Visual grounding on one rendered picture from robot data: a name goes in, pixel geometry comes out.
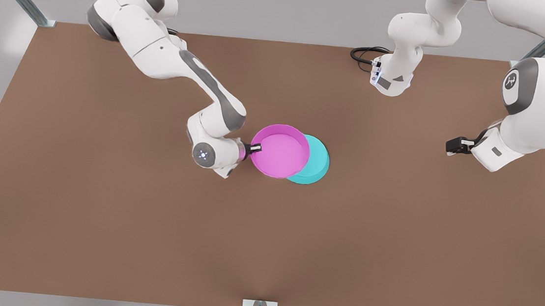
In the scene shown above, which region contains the blue plate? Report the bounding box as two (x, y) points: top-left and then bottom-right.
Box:
(286, 133), (332, 187)

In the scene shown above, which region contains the pink plate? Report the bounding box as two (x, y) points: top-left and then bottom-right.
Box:
(248, 122), (313, 181)

